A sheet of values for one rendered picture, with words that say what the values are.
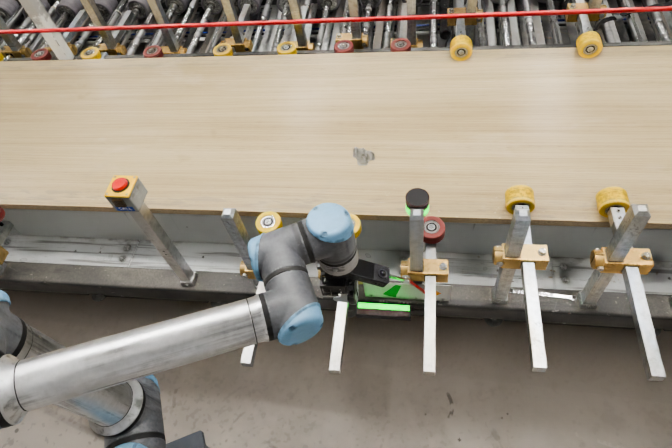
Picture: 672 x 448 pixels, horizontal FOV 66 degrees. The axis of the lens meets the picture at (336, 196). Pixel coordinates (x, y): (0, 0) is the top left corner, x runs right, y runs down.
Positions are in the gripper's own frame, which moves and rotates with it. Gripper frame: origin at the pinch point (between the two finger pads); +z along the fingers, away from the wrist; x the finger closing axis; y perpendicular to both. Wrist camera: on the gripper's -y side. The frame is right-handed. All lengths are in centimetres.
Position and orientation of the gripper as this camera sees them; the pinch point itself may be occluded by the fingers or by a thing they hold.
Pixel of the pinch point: (356, 299)
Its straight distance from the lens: 134.6
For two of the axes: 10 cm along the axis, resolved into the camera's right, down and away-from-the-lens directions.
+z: 1.3, 6.0, 7.9
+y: -9.9, 0.0, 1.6
